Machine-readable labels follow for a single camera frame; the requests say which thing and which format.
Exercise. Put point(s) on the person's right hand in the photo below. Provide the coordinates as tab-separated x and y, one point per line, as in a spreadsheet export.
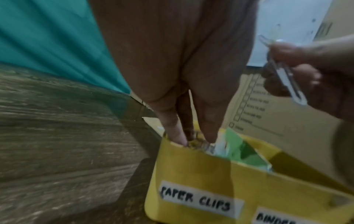
326	72

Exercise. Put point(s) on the person's left hand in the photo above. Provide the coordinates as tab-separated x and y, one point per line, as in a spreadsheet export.
177	48

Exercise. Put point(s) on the silver paper clip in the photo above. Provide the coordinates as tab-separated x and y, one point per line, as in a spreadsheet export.
297	96

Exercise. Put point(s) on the brown printed cardboard box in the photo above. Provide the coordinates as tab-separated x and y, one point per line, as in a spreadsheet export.
279	113

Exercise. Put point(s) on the white paper sheet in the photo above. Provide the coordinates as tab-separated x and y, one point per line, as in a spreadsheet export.
279	19

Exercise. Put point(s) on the green packet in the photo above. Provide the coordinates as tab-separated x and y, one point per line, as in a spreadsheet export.
243	151

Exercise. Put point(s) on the teal cloth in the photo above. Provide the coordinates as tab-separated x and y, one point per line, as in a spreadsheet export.
49	37

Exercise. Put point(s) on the yellow labelled organizer box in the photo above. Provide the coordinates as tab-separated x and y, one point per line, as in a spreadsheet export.
199	175

